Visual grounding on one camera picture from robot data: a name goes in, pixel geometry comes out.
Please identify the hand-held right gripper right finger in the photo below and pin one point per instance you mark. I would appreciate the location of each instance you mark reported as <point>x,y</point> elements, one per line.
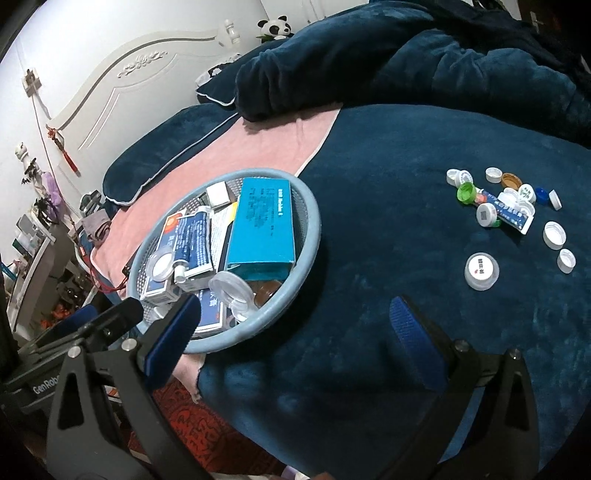
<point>415,341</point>

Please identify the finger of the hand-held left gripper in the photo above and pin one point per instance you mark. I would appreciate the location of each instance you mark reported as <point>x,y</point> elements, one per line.
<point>69,321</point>
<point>115,316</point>

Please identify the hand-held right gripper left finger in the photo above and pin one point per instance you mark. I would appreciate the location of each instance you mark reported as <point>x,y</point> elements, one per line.
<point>171,341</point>

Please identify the large white bottle cap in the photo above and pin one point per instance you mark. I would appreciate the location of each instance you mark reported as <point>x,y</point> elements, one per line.
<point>161,266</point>

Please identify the clear round lid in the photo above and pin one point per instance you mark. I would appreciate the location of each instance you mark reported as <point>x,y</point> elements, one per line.
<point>231,291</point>

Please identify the pile of white bottle caps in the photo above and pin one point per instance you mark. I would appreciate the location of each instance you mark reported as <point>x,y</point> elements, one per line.
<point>482,272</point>

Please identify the brown bottle cap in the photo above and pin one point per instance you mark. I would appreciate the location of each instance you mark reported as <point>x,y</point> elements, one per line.
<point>265,291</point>
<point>510,179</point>

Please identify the blue mesh basket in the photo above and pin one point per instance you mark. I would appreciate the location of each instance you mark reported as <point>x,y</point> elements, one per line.
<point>307,230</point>

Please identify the small white blue medicine box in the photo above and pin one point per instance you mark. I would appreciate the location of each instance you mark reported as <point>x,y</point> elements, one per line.
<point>212,316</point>

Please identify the narrow white blue medicine box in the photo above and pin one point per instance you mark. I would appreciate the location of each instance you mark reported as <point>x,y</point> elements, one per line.
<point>159,291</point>

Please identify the white shelf unit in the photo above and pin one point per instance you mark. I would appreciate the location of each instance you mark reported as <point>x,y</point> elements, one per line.
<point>32,263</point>

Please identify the grey cloth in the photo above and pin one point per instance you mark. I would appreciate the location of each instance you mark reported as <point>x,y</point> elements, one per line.
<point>94,227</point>

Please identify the red patterned rug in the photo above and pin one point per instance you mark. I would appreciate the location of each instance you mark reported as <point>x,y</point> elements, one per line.
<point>198,429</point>

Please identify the white blue ointment tube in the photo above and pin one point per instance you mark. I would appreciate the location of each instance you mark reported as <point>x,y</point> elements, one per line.
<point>196,240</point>

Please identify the yellow white medicine box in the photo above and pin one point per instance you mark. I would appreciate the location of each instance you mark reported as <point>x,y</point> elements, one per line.
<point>221,230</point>

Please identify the purple hanging ornament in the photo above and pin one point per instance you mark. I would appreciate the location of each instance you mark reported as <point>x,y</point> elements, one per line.
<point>53,191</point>

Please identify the dark blue bedsheet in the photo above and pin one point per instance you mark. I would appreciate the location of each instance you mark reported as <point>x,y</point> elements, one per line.
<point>392,207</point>

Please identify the teal medicine box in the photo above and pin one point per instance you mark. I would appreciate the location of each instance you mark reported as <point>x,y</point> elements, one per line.
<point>263,221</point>

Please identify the silver foil box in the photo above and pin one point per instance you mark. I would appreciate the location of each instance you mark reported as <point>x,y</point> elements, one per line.
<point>219,194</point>

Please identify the green bottle cap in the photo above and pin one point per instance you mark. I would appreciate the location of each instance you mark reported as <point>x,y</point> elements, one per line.
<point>466,193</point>

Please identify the small blue white tube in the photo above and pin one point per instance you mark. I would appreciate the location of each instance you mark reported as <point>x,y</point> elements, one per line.
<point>505,210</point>

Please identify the dark blue pillow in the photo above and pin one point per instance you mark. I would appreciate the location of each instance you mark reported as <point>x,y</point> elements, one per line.
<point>221,83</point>
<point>152,157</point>

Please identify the red knot ornament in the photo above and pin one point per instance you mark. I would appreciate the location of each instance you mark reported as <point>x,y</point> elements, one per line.
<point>64,150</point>

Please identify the blue bottle cap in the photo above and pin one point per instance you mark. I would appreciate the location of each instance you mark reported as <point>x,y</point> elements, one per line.
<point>541,194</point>

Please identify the pink towel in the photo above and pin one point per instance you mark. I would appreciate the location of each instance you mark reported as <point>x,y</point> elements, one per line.
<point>268,143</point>

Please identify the white headboard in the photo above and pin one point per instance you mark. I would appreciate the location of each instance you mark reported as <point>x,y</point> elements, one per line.
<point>138,60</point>

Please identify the dark blue duvet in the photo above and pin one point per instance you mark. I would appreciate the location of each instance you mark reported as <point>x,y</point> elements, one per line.
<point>392,55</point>

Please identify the panda plush toy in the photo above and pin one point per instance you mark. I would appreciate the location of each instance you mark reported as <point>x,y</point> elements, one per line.
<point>274,30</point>

